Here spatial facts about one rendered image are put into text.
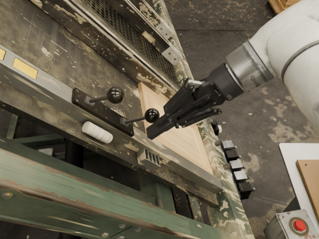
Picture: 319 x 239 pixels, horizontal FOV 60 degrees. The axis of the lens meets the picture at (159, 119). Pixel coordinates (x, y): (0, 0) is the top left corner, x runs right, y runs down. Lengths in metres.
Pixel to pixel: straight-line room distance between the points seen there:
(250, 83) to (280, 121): 2.24
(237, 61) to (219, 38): 3.18
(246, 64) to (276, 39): 0.06
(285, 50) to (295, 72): 0.05
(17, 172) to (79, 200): 0.12
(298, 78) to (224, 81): 0.14
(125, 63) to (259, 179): 1.61
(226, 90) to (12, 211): 0.44
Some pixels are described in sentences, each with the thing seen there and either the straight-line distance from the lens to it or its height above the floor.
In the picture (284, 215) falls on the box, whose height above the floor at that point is 0.93.
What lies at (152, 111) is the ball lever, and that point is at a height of 1.43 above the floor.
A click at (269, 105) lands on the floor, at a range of 2.90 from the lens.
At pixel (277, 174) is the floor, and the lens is 2.41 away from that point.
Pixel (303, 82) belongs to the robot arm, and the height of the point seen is 1.64.
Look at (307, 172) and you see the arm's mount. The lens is 1.51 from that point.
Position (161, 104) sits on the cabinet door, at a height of 1.12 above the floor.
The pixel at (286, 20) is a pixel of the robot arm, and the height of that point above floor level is 1.67.
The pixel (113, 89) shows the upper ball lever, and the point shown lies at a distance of 0.59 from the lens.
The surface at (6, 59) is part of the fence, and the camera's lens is 0.63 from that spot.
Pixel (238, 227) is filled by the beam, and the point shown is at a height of 0.91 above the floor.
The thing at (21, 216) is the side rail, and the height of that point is 1.45.
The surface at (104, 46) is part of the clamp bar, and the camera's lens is 1.00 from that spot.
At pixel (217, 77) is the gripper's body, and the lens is 0.56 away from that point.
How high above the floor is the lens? 1.91
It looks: 48 degrees down
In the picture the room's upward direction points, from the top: straight up
